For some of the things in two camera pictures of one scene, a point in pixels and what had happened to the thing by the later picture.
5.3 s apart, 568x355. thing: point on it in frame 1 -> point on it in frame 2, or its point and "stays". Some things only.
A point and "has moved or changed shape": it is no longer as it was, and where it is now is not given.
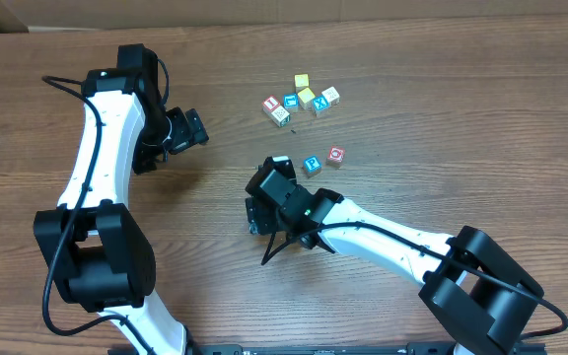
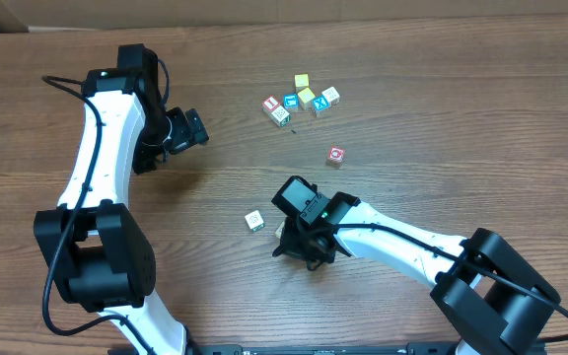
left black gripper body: x=196 y=128 stays
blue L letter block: x=291 y=103 stays
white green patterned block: x=280 y=116 stays
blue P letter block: x=312 y=164 has moved or changed shape
